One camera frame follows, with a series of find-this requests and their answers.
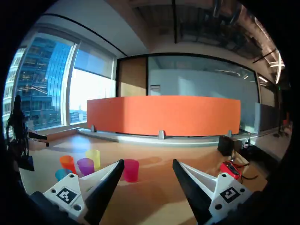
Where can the red device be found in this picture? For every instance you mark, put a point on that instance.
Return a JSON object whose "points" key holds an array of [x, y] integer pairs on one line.
{"points": [[230, 169]]}

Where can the black tripod stand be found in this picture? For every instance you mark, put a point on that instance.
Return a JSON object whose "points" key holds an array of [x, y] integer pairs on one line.
{"points": [[17, 131]]}

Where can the grey desk screen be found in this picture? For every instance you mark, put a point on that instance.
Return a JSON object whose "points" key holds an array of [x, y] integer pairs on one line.
{"points": [[267, 117]]}

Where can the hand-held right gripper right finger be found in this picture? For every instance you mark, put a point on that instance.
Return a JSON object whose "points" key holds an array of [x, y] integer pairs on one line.
{"points": [[222, 187]]}

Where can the orange plastic cup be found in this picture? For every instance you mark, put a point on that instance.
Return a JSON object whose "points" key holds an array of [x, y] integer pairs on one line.
{"points": [[68, 163]]}

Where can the black bracket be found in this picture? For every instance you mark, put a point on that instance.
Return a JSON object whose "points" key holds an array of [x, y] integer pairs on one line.
{"points": [[38, 137]]}

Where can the blue plastic cup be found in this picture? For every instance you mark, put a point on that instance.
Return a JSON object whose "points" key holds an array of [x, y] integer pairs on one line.
{"points": [[60, 174]]}

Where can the black box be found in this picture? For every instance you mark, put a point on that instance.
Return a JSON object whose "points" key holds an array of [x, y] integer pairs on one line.
{"points": [[225, 145]]}

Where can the purple plastic cup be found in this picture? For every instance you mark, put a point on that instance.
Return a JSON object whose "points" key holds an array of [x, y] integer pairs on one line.
{"points": [[86, 166]]}

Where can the dark glass bottle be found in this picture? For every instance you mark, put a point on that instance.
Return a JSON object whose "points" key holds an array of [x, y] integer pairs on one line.
{"points": [[246, 143]]}

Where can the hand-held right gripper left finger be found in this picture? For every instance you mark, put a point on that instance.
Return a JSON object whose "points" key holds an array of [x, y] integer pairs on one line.
{"points": [[70, 187]]}

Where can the red desk screen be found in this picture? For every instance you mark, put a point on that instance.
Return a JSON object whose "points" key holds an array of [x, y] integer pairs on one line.
{"points": [[164, 114]]}

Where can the pink plastic cup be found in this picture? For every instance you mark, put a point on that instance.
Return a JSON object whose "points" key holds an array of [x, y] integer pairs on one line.
{"points": [[131, 171]]}

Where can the yellow plastic cup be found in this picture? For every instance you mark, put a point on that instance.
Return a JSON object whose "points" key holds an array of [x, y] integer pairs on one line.
{"points": [[93, 158]]}

